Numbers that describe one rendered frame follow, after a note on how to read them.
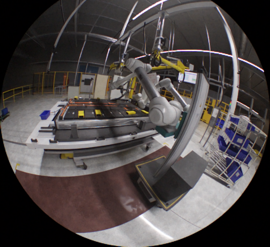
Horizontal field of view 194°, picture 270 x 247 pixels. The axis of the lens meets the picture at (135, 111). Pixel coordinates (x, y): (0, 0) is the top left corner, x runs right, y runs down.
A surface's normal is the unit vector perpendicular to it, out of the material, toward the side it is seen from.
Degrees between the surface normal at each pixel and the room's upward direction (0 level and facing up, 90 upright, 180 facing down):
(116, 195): 0
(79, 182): 0
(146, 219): 0
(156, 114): 95
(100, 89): 90
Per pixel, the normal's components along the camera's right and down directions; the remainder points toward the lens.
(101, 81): 0.55, 0.36
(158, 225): 0.21, -0.93
